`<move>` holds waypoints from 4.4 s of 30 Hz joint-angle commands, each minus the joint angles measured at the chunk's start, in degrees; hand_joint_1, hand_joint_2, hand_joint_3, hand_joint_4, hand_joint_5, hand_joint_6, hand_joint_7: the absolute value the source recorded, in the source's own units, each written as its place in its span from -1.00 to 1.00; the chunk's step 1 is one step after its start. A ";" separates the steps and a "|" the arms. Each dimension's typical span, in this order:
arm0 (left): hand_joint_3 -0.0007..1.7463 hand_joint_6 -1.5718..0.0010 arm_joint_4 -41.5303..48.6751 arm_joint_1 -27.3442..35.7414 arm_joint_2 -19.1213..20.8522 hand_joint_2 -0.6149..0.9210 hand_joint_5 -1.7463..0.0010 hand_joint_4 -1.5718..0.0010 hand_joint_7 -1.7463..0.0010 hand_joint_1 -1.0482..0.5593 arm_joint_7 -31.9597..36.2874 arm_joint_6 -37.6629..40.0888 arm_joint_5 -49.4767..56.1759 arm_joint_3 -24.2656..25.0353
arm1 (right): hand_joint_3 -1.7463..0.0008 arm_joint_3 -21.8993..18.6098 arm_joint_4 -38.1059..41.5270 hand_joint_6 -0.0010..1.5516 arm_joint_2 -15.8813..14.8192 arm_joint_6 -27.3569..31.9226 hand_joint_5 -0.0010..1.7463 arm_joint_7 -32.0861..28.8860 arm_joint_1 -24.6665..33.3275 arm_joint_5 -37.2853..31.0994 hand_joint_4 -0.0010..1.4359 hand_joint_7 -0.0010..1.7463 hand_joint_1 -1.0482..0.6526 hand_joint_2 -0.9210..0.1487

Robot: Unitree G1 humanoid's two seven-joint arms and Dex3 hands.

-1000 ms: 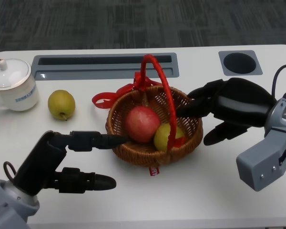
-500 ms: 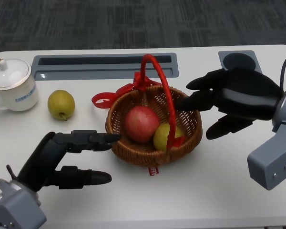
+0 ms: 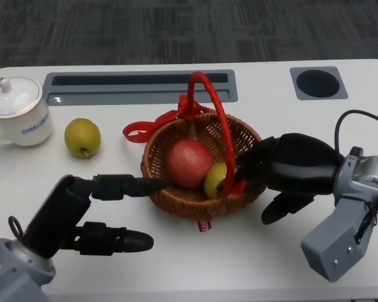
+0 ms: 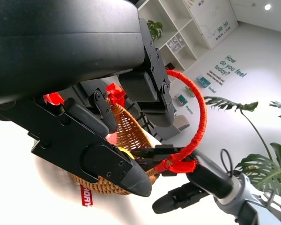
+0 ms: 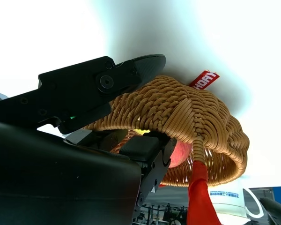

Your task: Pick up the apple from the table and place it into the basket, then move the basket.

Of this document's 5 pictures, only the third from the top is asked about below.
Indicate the small green pear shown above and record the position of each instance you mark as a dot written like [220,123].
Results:
[212,182]

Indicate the large green pear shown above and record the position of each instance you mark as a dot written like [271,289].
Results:
[82,136]

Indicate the white ceramic mug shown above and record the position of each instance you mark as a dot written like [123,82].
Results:
[31,129]

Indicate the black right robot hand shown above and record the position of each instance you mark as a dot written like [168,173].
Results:
[299,163]

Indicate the grey table slot tray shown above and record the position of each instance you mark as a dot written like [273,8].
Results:
[138,89]

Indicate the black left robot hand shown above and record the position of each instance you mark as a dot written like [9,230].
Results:
[53,214]

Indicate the grey round cup holder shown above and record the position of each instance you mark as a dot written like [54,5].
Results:
[318,83]

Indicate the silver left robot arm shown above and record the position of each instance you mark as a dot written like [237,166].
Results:
[15,270]

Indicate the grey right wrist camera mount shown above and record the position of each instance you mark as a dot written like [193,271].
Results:
[334,245]

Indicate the white mug lid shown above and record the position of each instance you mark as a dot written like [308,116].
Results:
[14,97]

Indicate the red apple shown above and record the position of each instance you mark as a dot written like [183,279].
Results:
[189,163]

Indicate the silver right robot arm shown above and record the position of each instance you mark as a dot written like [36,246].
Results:
[365,173]

